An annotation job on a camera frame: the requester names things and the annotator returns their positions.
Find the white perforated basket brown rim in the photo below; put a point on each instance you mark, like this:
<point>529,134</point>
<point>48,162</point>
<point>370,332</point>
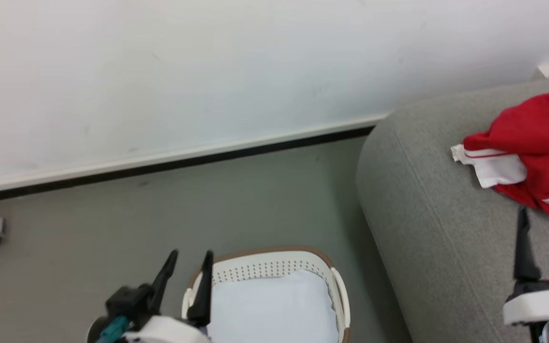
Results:
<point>274,305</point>

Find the grey fabric sofa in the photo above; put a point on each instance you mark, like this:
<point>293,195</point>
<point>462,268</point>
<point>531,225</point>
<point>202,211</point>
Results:
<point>451,228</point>

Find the white black baseboard strip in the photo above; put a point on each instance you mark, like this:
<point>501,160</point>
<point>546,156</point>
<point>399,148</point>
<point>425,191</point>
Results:
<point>174,159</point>

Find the red white sports garment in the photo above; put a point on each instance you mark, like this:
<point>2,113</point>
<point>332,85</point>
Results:
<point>536,147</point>

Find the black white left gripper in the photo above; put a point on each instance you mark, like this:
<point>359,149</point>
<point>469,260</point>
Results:
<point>134,302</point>

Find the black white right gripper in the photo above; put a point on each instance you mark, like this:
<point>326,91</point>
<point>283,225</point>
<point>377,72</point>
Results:
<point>543,302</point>

